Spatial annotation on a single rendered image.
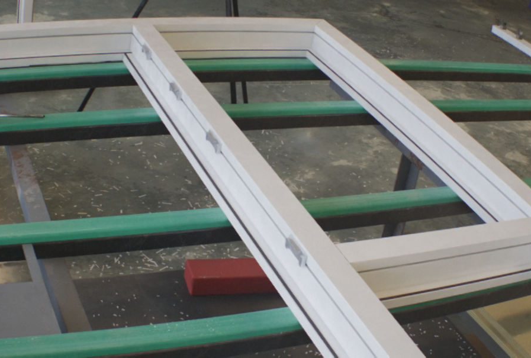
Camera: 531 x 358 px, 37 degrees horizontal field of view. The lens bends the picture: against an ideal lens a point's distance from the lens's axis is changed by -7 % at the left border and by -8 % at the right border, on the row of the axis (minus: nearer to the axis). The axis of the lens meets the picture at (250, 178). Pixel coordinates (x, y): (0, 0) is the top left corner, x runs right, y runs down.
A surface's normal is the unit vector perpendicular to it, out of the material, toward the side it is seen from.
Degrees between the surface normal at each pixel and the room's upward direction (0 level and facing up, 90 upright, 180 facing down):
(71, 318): 0
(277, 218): 90
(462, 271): 90
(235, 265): 0
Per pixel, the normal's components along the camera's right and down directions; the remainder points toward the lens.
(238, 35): 0.38, 0.49
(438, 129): -0.92, 0.07
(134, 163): 0.15, -0.87
